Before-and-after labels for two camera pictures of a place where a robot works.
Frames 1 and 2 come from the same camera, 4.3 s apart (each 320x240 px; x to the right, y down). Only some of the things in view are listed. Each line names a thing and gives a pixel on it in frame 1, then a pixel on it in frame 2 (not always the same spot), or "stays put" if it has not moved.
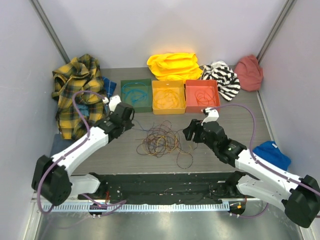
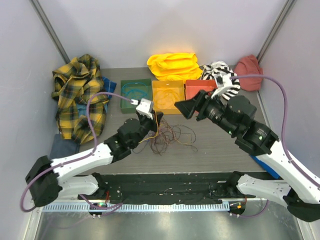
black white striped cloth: x=228 y=84 stays put
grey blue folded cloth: x=60 y=144 stays put
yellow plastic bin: x=168 y=97 stays put
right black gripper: x=189 y=132 → x=199 y=102
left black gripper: x=129 y=124 → x=153 y=122
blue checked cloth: x=109 y=85 stays put
